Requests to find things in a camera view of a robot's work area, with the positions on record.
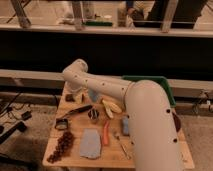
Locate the black rectangular eraser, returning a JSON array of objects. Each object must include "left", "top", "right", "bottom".
[{"left": 65, "top": 94, "right": 75, "bottom": 102}]

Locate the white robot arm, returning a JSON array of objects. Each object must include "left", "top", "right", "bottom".
[{"left": 62, "top": 59, "right": 184, "bottom": 171}]

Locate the green plastic tray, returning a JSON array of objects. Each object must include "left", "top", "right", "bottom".
[{"left": 122, "top": 75, "right": 176, "bottom": 107}]

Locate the blue crumpled cloth piece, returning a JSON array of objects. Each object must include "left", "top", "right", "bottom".
[{"left": 88, "top": 89, "right": 101, "bottom": 103}]

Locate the small metal cup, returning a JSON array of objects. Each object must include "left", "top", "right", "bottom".
[{"left": 88, "top": 109, "right": 99, "bottom": 124}]

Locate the wooden folding table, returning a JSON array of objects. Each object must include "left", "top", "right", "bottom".
[{"left": 42, "top": 79, "right": 196, "bottom": 170}]

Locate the orange carrot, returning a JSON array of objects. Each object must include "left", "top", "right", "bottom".
[{"left": 102, "top": 121, "right": 110, "bottom": 146}]

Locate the bunch of dark grapes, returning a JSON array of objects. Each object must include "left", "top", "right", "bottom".
[{"left": 47, "top": 131, "right": 74, "bottom": 163}]

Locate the grey folded cloth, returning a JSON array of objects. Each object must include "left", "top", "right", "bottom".
[{"left": 79, "top": 129, "right": 101, "bottom": 159}]

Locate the blue sponge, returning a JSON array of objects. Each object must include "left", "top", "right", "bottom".
[{"left": 122, "top": 116, "right": 129, "bottom": 136}]

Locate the green box on shelf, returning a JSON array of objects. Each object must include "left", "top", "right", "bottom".
[{"left": 85, "top": 21, "right": 113, "bottom": 27}]

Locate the purple bowl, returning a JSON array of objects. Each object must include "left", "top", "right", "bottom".
[{"left": 172, "top": 113, "right": 181, "bottom": 132}]

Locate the black handled knife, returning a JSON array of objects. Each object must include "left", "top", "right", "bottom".
[{"left": 62, "top": 105, "right": 93, "bottom": 118}]

